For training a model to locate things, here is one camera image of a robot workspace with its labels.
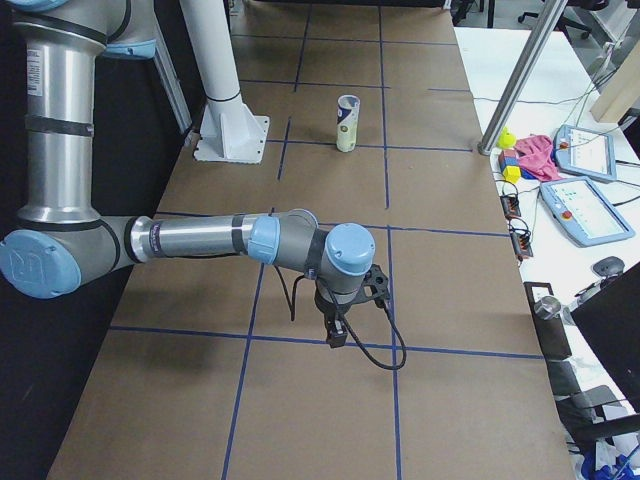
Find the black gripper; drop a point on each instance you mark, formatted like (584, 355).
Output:
(326, 307)

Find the clear tennis ball tube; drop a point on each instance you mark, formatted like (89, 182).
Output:
(347, 122)

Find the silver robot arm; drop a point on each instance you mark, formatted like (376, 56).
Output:
(62, 242)

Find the silver metal cylinder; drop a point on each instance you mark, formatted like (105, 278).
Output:
(547, 307)

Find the black power adapter far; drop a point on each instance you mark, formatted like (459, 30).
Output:
(509, 198)

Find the yellow cube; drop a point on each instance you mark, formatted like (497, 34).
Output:
(511, 173)

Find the red and blue block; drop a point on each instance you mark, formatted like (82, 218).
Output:
(508, 161)

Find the yellow balls on side table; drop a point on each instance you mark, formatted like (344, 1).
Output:
(506, 139)

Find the pink cloth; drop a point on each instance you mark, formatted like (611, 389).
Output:
(535, 157)

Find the black monitor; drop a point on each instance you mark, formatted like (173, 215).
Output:
(606, 313)

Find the near teach pendant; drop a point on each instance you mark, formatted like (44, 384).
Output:
(586, 216)

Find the teach pendant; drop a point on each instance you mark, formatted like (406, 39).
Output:
(586, 216)
(580, 151)

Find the black computer mouse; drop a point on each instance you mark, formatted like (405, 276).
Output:
(611, 266)

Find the far teach pendant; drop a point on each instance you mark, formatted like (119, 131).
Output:
(580, 151)

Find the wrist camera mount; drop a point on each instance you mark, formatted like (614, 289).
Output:
(375, 287)

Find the white camera pole with base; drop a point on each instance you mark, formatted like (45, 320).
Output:
(229, 131)

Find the aluminium frame post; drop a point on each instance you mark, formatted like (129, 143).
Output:
(537, 39)

